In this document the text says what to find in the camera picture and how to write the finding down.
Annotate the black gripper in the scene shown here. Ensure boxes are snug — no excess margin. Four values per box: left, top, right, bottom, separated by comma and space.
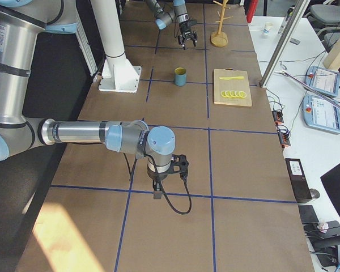
147, 168, 168, 199
177, 21, 198, 50

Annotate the teal ribbed mug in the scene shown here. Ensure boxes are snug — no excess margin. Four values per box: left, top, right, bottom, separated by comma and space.
174, 67, 187, 87

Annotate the wooden cup storage rack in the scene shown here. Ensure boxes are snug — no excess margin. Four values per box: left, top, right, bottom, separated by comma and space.
210, 0, 231, 48

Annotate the white paper cup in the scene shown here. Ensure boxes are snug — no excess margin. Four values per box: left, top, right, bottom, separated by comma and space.
262, 22, 273, 36

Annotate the bamboo cutting board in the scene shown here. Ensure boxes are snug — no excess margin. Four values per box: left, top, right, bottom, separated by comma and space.
213, 69, 252, 107

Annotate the yellow plastic knife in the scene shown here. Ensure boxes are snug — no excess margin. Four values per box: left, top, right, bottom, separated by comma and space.
219, 76, 244, 80

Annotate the orange black power strip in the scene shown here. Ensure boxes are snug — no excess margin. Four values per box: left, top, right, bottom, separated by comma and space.
272, 110, 284, 125

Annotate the black box with label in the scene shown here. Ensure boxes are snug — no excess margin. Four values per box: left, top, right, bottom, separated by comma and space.
285, 158, 312, 203

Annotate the grey office chair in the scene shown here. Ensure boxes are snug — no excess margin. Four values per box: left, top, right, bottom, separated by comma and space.
305, 3, 340, 51

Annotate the far blue teach pendant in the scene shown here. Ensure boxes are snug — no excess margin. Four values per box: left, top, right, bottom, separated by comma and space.
305, 66, 340, 98

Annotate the blue teach pendant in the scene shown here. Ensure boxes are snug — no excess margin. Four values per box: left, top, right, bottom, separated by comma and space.
303, 95, 340, 134
305, 66, 340, 98

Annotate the white reacher grabber tool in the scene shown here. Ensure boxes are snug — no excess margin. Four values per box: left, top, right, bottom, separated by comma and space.
274, 67, 340, 117

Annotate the near blue teach pendant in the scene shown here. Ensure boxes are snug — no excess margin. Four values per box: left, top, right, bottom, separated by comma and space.
303, 95, 340, 134

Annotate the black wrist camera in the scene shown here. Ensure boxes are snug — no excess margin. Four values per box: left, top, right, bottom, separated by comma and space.
188, 19, 197, 27
169, 154, 189, 181

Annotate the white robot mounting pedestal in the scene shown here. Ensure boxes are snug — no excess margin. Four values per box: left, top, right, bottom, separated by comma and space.
91, 0, 142, 93

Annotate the aluminium frame post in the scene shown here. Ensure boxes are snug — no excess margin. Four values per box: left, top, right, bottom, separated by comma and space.
260, 0, 310, 88

